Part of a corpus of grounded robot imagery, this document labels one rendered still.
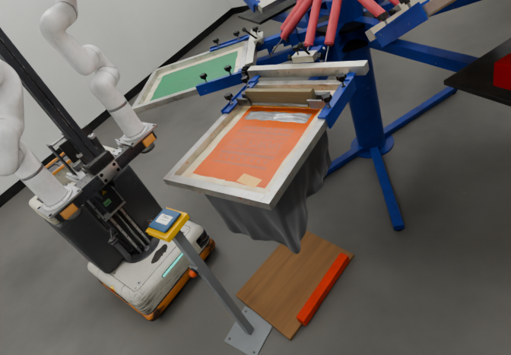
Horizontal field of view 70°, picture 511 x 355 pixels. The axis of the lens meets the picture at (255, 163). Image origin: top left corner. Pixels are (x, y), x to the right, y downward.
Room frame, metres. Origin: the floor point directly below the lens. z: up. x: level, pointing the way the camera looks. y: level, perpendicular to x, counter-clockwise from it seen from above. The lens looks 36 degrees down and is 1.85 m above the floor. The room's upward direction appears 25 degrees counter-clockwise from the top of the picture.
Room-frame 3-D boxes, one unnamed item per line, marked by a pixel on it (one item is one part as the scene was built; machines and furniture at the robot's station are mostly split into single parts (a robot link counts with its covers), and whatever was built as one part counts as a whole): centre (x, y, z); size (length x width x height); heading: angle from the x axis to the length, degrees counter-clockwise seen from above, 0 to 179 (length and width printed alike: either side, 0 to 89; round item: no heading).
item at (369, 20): (2.10, -0.88, 0.99); 0.82 x 0.79 x 0.12; 131
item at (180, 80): (2.39, -0.02, 1.05); 1.08 x 0.61 x 0.23; 71
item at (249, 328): (1.12, 0.42, 0.48); 0.22 x 0.22 x 0.96; 41
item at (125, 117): (1.61, 0.46, 1.21); 0.16 x 0.13 x 0.15; 38
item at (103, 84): (1.61, 0.45, 1.37); 0.13 x 0.10 x 0.16; 166
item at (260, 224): (1.21, 0.13, 0.74); 0.45 x 0.03 x 0.43; 41
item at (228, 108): (1.77, -0.08, 0.98); 0.30 x 0.05 x 0.07; 131
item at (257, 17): (2.76, -0.74, 0.91); 1.34 x 0.41 x 0.08; 11
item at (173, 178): (1.41, -0.08, 0.97); 0.79 x 0.58 x 0.04; 131
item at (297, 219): (1.21, -0.18, 0.74); 0.46 x 0.04 x 0.42; 131
